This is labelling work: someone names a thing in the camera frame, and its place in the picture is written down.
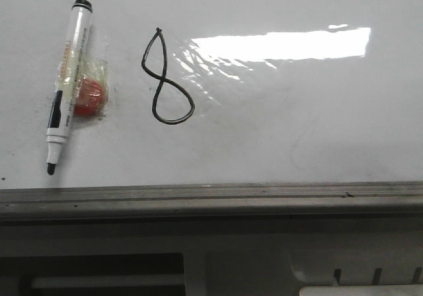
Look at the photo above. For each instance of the red round magnet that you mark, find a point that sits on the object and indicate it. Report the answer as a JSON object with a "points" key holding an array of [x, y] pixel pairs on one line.
{"points": [[91, 98]]}

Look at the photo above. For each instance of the white whiteboard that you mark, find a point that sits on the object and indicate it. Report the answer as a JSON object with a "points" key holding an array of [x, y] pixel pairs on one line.
{"points": [[216, 91]]}

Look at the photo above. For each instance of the white black whiteboard marker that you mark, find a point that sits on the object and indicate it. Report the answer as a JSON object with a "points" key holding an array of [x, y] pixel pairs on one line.
{"points": [[63, 105]]}

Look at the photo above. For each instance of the grey aluminium whiteboard frame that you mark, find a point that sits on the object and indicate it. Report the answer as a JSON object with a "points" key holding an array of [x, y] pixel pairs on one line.
{"points": [[105, 203]]}

